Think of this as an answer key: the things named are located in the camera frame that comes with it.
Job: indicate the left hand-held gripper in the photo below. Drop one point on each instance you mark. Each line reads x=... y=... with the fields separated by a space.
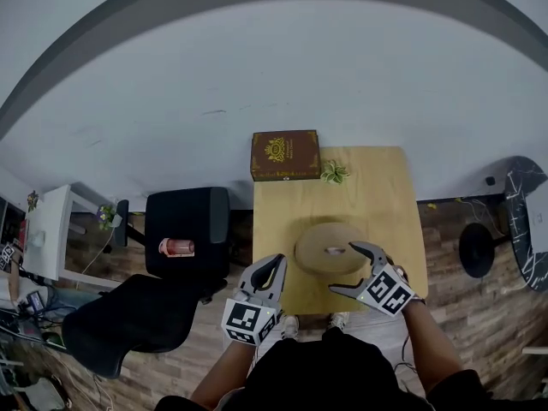
x=244 y=319

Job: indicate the small dark flower ornament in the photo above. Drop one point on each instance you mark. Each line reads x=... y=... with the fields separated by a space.
x=33 y=200

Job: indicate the person's right hand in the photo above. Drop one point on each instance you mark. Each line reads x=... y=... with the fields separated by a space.
x=401 y=273

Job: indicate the white cloth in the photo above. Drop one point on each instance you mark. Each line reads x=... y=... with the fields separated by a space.
x=335 y=251

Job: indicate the person's shoe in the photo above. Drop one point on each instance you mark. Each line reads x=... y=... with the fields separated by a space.
x=290 y=327
x=339 y=320

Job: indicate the another person's forearm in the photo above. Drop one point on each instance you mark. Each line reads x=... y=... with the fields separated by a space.
x=15 y=285

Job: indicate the brown ornate gift box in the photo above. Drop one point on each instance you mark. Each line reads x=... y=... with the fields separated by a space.
x=286 y=154

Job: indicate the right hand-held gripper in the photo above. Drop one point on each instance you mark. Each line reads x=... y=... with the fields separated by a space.
x=385 y=289

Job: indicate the tan round lidded box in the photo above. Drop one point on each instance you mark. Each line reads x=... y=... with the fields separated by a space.
x=314 y=251

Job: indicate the person's right shoe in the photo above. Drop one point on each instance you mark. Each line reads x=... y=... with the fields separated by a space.
x=339 y=320

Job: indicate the purple flowers in white pot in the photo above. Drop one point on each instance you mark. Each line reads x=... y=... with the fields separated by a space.
x=107 y=216

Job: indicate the round black marble table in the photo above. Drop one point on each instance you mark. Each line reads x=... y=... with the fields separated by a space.
x=516 y=212

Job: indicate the small black device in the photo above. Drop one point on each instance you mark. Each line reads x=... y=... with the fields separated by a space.
x=35 y=301

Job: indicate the small green potted plant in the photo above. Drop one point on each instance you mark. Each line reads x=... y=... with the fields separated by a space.
x=335 y=172

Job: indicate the black office chair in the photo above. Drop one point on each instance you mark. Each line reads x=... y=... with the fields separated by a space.
x=184 y=216

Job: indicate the person's left shoe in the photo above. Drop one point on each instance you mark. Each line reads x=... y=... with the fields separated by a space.
x=290 y=327

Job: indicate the person's black shirt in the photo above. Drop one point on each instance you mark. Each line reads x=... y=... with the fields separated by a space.
x=325 y=375

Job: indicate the black wall plug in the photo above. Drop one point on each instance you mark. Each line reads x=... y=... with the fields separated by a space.
x=490 y=181

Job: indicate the person's right forearm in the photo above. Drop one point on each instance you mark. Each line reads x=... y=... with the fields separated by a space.
x=428 y=345

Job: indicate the person's left forearm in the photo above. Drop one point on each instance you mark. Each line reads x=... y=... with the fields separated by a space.
x=224 y=371

